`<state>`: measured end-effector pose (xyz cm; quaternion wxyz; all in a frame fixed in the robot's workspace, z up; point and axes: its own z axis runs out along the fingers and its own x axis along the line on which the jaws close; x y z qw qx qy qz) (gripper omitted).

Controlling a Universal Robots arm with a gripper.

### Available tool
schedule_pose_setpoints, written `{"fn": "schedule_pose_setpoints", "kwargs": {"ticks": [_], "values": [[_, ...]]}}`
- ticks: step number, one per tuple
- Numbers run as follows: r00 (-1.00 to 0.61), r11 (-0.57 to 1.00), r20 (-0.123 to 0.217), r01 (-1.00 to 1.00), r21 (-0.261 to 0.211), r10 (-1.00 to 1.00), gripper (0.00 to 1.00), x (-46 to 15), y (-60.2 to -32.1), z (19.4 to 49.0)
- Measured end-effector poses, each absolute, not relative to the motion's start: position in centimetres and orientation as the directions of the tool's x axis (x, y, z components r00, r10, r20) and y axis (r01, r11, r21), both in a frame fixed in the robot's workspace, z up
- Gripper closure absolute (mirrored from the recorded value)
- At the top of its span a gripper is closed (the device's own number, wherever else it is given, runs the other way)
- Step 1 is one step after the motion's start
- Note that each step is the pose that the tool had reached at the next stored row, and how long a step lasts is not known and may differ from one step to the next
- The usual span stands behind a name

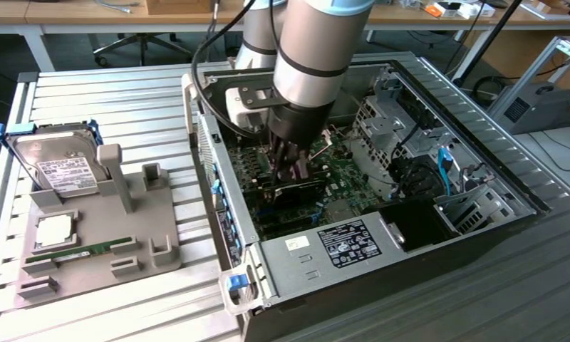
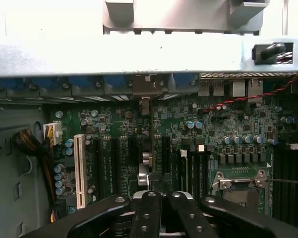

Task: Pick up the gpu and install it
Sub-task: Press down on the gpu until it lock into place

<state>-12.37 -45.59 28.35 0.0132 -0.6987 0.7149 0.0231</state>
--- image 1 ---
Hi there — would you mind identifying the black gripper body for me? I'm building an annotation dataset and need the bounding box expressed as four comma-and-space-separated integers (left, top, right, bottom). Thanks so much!
266, 101, 336, 150

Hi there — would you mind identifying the metal socket cover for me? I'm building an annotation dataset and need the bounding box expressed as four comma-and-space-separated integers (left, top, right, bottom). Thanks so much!
307, 128, 336, 160

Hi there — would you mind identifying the green motherboard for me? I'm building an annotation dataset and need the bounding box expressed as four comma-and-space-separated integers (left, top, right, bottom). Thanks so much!
226, 120, 380, 239

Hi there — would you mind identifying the large metal disk bay cage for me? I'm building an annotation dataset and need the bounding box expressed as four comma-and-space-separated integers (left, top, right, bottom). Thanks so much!
350, 94, 456, 172

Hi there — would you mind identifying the grey power supply unit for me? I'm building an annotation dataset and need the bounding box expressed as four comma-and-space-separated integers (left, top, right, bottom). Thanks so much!
258, 209, 408, 297

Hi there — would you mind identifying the black plastic disk bay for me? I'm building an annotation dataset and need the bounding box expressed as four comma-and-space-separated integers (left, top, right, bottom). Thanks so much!
379, 198, 462, 253

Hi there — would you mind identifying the blue case latch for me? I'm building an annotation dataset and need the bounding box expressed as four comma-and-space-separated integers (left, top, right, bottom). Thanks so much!
224, 273, 248, 294

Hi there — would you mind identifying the small metal disk bay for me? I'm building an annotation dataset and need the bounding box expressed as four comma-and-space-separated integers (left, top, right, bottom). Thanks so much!
431, 183, 522, 234

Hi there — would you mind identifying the black office chair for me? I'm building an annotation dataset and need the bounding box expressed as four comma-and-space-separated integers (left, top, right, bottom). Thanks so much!
91, 31, 194, 68

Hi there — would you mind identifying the brown cardboard box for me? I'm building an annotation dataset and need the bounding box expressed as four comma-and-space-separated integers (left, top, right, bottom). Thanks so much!
146, 0, 246, 16

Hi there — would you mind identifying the open black PC case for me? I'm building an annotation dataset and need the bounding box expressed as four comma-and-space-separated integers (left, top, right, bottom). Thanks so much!
179, 58, 551, 342

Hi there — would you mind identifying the grey printed parts rack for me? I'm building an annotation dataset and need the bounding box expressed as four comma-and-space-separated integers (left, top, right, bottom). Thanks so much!
14, 142, 182, 310

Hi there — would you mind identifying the hard disk in blue caddy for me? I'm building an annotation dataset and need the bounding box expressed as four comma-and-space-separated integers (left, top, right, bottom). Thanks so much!
0, 120, 110, 200

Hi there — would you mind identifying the wooden top desk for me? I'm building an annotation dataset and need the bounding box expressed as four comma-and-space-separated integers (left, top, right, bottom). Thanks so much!
0, 0, 247, 72
364, 0, 570, 43

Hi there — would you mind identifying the black slanted pole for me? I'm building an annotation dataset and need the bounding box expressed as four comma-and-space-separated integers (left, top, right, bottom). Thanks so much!
450, 0, 523, 86

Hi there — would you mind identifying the green RAM stick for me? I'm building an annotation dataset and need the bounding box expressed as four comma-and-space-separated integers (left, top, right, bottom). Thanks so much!
27, 237, 134, 265

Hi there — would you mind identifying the silver CPU chip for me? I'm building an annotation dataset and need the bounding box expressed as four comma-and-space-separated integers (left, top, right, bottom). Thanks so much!
32, 215, 76, 251

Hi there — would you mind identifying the grey control box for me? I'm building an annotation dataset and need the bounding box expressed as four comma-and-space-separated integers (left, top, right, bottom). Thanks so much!
502, 81, 570, 135

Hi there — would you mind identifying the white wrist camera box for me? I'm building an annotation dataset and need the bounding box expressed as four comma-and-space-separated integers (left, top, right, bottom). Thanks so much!
224, 86, 290, 138

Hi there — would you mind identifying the black wire bundle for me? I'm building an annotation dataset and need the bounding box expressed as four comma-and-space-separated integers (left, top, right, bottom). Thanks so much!
386, 156, 446, 200

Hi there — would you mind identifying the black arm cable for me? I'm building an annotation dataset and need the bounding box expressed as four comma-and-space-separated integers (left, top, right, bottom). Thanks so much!
191, 0, 263, 138

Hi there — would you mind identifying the blue wire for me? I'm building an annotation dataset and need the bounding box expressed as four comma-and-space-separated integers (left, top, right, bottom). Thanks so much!
435, 146, 456, 197

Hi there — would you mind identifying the aluminium profile frame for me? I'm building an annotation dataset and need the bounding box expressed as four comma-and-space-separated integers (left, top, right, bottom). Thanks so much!
486, 35, 570, 124

